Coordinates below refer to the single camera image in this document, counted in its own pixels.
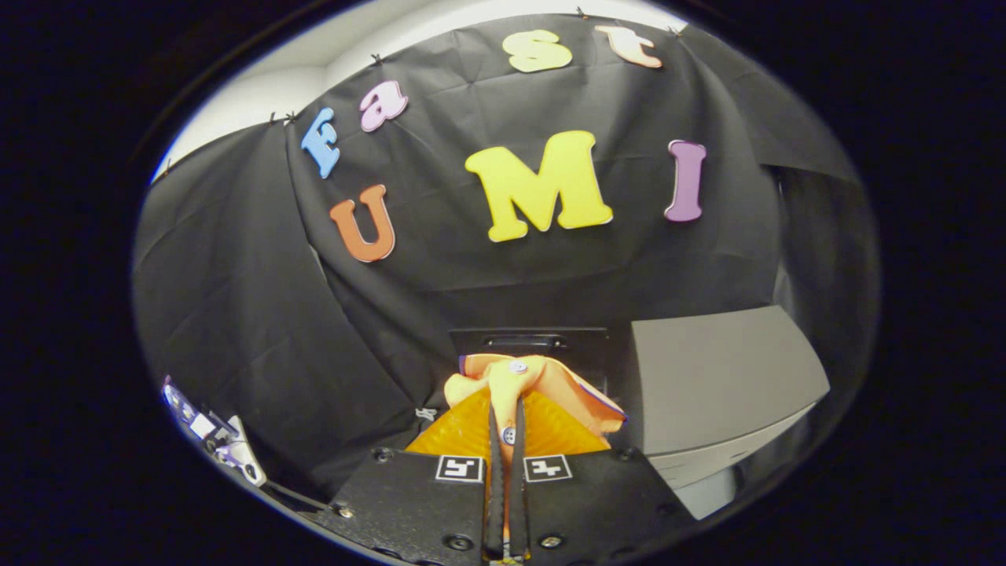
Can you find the small white tie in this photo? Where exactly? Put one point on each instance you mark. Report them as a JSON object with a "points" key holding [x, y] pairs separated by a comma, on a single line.
{"points": [[426, 413]]}

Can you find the orange shirt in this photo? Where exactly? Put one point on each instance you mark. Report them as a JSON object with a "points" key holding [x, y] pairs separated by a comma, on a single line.
{"points": [[503, 381]]}

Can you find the white equipment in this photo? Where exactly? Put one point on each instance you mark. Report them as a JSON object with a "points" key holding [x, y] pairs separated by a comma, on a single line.
{"points": [[224, 444]]}

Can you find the black backdrop cloth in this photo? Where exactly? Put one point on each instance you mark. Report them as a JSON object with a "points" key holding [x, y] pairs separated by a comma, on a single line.
{"points": [[471, 283]]}

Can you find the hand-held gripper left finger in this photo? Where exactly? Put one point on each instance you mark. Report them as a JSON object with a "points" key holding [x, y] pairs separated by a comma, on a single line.
{"points": [[416, 503]]}

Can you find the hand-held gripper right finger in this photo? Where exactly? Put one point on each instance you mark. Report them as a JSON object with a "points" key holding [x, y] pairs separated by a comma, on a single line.
{"points": [[597, 503]]}

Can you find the grey cabinet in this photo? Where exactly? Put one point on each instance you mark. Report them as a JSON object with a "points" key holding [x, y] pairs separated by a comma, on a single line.
{"points": [[715, 377]]}

